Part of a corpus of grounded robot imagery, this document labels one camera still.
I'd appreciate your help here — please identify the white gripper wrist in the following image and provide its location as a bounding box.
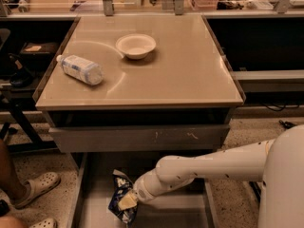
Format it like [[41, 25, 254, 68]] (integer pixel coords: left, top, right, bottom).
[[118, 175, 155, 210]]

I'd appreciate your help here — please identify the blue chip bag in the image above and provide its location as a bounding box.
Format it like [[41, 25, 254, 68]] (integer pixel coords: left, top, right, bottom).
[[108, 170, 138, 225]]

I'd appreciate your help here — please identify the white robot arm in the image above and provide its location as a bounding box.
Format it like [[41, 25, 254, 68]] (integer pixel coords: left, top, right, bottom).
[[118, 125, 304, 228]]

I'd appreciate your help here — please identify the open middle drawer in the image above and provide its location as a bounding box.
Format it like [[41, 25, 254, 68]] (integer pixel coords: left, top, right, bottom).
[[66, 152, 219, 228]]

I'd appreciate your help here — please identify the closed top drawer front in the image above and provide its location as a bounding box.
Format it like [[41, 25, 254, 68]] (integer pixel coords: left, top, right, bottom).
[[49, 124, 230, 153]]

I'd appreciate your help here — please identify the grey drawer cabinet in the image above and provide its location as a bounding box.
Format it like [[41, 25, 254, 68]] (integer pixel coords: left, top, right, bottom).
[[32, 14, 247, 154]]

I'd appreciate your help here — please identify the white clog shoe lower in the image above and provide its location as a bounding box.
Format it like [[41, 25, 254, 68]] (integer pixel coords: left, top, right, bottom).
[[29, 218, 57, 228]]

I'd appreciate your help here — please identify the white clog shoe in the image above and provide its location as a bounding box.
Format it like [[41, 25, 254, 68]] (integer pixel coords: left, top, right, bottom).
[[10, 172, 61, 209], [29, 218, 57, 228]]

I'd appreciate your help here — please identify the white clog shoe upper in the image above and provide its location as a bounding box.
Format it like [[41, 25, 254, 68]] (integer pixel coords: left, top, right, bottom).
[[10, 172, 61, 209]]

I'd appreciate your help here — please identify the person's leg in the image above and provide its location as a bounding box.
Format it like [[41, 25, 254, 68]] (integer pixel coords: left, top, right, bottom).
[[0, 140, 27, 200]]

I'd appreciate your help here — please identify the person's knee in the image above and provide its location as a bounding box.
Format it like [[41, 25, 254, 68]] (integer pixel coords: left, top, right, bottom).
[[0, 216, 29, 228]]

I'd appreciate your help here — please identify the black stand leg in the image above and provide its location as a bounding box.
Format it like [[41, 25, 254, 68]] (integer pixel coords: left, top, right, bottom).
[[249, 181, 261, 200]]

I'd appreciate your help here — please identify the clear plastic water bottle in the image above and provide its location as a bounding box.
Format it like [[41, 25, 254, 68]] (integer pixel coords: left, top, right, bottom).
[[56, 55, 104, 86]]

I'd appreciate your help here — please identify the white paper bowl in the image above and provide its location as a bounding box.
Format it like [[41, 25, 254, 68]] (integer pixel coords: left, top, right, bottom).
[[116, 34, 156, 60]]

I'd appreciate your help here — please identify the black chair left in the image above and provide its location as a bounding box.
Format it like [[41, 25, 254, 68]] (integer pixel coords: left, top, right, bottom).
[[0, 28, 56, 152]]

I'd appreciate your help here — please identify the black power plug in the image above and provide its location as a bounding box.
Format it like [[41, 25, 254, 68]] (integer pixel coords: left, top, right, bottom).
[[278, 120, 295, 129]]

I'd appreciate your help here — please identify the dark box on shelf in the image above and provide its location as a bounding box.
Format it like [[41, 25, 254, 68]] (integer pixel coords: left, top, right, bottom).
[[19, 42, 59, 71]]

